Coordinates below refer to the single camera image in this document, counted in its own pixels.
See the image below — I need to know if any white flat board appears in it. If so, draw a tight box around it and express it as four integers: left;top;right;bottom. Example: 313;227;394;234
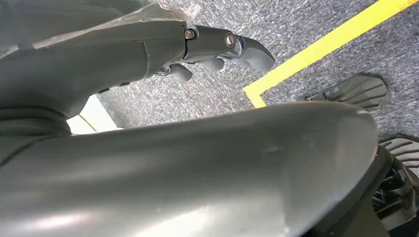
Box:
66;94;124;135

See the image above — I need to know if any ribbed grey left arm sleeve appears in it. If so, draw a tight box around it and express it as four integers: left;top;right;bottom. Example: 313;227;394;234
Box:
0;107;72;167

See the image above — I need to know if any black ribbed robot foot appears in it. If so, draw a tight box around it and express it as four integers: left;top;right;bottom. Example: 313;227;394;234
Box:
379;135;419;175
303;73;389;111

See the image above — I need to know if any yellow floor tape line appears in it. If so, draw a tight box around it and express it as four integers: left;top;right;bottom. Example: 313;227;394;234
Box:
243;0;419;109

